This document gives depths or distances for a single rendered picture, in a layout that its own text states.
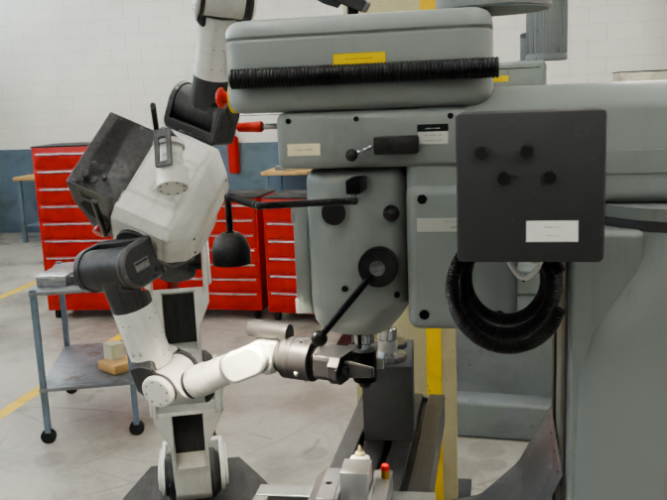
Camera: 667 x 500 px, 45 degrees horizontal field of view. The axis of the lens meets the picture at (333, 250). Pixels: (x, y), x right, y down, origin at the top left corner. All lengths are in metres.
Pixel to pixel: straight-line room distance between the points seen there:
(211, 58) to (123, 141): 0.27
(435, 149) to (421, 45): 0.17
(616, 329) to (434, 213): 0.35
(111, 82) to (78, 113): 0.66
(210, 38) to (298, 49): 0.47
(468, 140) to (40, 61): 11.23
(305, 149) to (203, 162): 0.47
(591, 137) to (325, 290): 0.59
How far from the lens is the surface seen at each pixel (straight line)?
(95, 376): 4.65
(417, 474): 1.84
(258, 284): 6.53
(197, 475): 2.42
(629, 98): 1.42
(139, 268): 1.76
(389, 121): 1.40
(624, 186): 1.42
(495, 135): 1.14
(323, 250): 1.47
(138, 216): 1.80
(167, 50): 11.38
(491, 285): 1.42
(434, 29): 1.39
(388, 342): 1.95
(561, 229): 1.15
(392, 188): 1.43
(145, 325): 1.80
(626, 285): 1.39
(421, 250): 1.42
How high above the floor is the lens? 1.75
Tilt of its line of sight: 11 degrees down
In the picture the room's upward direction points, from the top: 2 degrees counter-clockwise
